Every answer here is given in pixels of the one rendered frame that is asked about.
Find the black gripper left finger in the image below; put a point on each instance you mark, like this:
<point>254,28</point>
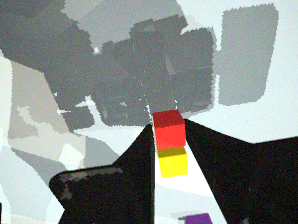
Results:
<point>131,176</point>

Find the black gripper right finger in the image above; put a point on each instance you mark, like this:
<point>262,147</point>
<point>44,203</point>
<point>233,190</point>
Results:
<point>233,168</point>

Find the red block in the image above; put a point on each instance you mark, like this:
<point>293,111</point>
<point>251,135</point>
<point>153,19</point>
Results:
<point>169,129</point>

